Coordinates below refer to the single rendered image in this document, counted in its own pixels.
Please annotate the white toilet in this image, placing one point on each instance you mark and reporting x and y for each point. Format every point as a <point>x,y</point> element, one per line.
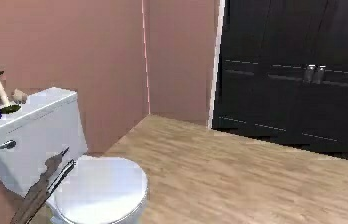
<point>98,190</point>

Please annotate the black room door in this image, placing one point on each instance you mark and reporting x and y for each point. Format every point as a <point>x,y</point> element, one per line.
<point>282,36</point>

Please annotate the small tan lump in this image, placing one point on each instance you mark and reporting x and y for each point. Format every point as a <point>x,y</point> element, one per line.
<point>19,96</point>

